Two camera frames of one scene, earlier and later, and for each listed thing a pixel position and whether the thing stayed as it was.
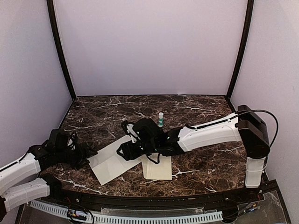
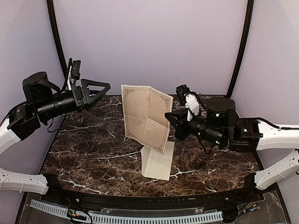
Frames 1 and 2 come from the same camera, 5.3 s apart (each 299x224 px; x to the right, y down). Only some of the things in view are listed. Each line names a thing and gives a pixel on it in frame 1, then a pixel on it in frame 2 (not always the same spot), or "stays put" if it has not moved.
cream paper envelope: x=162 y=171 stays put
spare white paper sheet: x=108 y=164 to x=144 y=108
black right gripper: x=129 y=153 to x=179 y=124
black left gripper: x=82 y=157 to x=82 y=94
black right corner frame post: x=249 y=17 stays put
